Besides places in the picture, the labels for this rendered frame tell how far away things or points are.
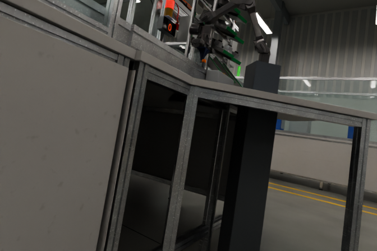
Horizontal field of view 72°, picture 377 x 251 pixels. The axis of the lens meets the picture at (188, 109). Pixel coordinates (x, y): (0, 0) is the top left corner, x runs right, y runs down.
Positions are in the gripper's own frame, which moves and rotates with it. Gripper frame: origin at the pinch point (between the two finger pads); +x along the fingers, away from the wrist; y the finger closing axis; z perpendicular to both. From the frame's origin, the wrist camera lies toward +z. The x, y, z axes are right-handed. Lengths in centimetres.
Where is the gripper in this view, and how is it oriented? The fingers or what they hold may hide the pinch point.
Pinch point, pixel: (202, 54)
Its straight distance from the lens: 158.0
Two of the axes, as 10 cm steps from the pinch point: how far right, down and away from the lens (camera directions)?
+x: -1.7, 9.8, -0.8
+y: -5.0, -1.5, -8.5
